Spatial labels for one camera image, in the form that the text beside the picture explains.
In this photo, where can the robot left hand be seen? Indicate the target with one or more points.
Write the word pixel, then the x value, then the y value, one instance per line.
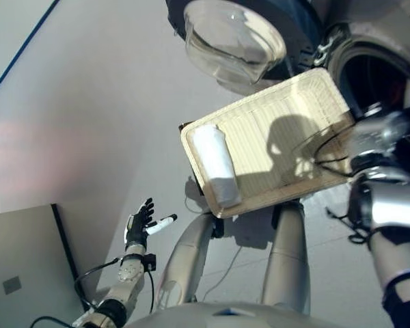
pixel 136 229

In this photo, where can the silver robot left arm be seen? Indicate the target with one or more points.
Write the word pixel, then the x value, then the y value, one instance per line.
pixel 126 283

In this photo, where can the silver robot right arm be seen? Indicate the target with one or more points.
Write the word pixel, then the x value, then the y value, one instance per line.
pixel 389 205

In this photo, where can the round glass washing machine door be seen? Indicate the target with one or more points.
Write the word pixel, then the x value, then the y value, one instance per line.
pixel 225 51

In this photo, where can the grey front-load washing machine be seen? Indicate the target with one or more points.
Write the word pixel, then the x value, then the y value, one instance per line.
pixel 362 34

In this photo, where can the glossy brown stool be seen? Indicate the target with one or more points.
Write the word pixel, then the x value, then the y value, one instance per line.
pixel 198 186

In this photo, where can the white rolled cloth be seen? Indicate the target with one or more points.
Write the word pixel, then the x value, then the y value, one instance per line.
pixel 218 167

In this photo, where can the white panel with black edge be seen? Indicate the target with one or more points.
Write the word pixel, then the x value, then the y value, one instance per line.
pixel 20 246

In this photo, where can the silver robot torso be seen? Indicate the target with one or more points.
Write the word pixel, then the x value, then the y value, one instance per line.
pixel 225 317

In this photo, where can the silver robot right leg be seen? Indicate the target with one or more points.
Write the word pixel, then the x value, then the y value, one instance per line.
pixel 287 259

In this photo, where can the cream wicker basket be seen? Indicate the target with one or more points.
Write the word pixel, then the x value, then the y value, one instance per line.
pixel 259 112

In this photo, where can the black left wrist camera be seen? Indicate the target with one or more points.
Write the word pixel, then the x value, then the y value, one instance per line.
pixel 150 262

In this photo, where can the grey square wall socket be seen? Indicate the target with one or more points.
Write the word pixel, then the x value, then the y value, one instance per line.
pixel 12 285

